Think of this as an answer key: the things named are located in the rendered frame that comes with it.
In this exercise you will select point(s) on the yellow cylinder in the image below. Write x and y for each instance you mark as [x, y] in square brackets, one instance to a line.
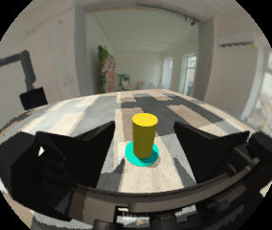
[144, 129]

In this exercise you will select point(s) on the cyan circle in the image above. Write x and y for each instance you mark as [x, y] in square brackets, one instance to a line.
[141, 161]

